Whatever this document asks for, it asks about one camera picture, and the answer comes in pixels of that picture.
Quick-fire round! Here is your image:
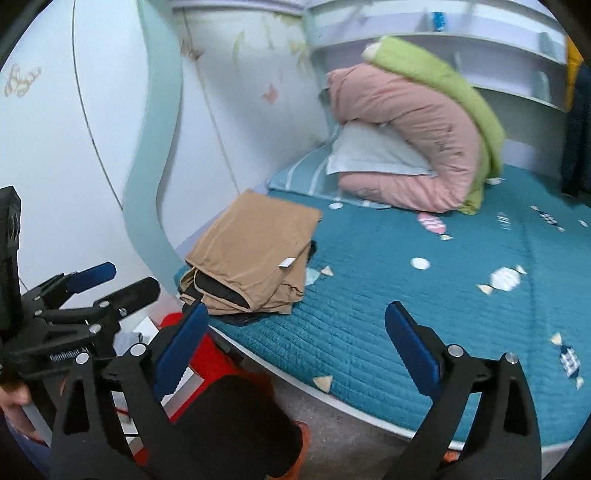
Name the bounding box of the tan padded jacket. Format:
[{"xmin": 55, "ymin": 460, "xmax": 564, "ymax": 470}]
[{"xmin": 180, "ymin": 190, "xmax": 322, "ymax": 316}]

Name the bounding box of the person's left hand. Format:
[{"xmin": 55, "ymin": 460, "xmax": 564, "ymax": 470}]
[{"xmin": 0, "ymin": 383, "xmax": 46, "ymax": 446}]

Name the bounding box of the red stool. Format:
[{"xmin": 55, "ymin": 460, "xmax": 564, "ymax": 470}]
[{"xmin": 133, "ymin": 311, "xmax": 311, "ymax": 480}]

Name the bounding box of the teal quilted bedspread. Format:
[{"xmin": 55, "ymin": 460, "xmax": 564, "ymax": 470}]
[{"xmin": 211, "ymin": 166, "xmax": 590, "ymax": 447}]

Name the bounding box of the green blanket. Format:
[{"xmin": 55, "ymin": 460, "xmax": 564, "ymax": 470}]
[{"xmin": 361, "ymin": 35, "xmax": 507, "ymax": 217}]

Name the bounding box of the navy and yellow jacket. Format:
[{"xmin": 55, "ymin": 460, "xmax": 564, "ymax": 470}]
[{"xmin": 560, "ymin": 37, "xmax": 590, "ymax": 197}]

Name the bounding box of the light blue pillow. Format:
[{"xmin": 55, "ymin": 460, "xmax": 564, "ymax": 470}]
[{"xmin": 327, "ymin": 121, "xmax": 437, "ymax": 177}]

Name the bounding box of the white headboard shelf unit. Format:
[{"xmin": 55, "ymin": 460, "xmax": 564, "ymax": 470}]
[{"xmin": 304, "ymin": 0, "xmax": 567, "ymax": 178}]

